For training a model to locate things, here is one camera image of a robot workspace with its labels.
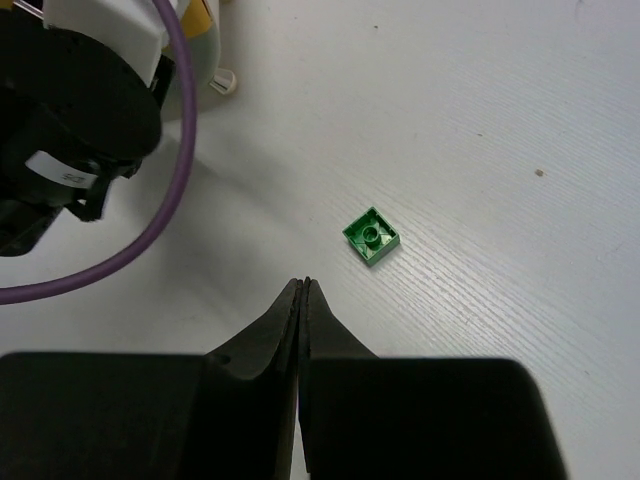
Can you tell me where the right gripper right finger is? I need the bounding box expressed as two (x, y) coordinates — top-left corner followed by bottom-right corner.
(299, 279), (567, 479)

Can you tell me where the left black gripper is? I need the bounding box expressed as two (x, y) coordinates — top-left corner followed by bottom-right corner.
(1, 8), (175, 257)

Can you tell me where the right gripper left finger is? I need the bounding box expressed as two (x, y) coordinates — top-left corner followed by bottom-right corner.
(1, 280), (303, 479)

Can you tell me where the yellow drawer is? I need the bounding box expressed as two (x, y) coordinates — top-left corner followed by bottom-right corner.
(181, 0), (214, 39)

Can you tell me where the cream round drawer cabinet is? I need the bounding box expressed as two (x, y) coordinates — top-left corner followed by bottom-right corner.
(152, 1), (237, 122)

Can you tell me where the green square lego brick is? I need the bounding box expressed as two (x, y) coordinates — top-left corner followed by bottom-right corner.
(342, 207), (401, 267)

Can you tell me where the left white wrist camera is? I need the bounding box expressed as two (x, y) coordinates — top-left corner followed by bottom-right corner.
(43, 0), (169, 86)

